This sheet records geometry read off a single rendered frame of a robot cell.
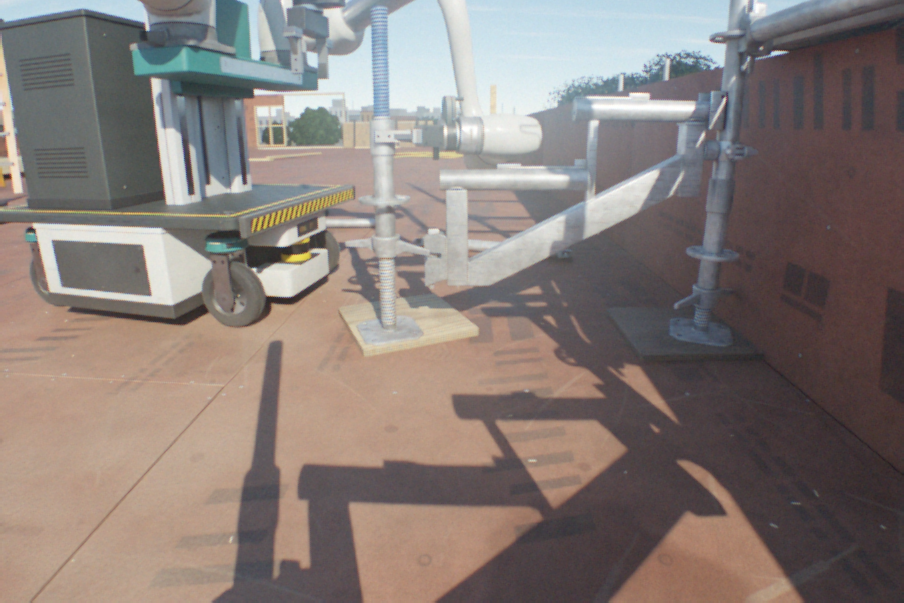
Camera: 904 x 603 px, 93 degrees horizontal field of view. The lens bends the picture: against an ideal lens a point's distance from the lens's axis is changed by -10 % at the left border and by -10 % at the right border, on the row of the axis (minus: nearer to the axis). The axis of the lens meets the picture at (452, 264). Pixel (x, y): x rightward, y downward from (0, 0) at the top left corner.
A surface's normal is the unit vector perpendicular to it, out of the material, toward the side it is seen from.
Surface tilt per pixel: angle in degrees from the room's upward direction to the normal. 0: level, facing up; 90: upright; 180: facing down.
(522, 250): 90
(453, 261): 90
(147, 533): 0
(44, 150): 90
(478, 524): 0
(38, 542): 0
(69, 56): 90
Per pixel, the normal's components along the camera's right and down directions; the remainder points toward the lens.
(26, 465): 0.00, -0.96
